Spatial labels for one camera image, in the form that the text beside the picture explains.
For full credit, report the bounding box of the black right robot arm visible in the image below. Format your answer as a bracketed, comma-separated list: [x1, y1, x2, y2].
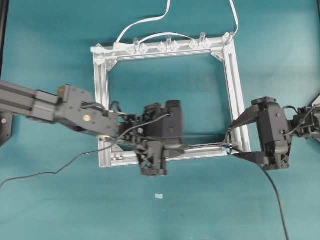
[225, 97, 320, 171]

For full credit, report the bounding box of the clear acrylic peg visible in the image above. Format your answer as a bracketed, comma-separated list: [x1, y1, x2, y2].
[198, 32, 206, 47]
[166, 35, 172, 51]
[133, 37, 140, 54]

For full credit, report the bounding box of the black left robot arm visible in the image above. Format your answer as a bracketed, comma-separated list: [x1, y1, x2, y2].
[0, 81, 181, 176]

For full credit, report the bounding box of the white flat ethernet cable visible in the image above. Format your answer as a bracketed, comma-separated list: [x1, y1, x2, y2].
[113, 0, 241, 50]

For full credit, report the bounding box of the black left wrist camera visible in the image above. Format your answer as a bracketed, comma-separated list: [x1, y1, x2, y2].
[143, 100, 184, 149]

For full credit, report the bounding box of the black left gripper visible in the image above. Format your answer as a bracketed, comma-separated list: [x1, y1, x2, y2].
[114, 102, 170, 177]

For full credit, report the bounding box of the silver aluminium extrusion frame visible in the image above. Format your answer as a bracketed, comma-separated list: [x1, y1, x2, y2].
[90, 32, 245, 162]

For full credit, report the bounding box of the black USB cable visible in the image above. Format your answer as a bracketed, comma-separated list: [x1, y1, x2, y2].
[0, 127, 291, 240]

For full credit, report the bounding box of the small clear tape scrap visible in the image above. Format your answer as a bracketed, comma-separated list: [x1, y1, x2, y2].
[154, 193, 164, 200]

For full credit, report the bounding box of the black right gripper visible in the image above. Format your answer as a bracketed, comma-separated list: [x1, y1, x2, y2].
[228, 97, 291, 171]

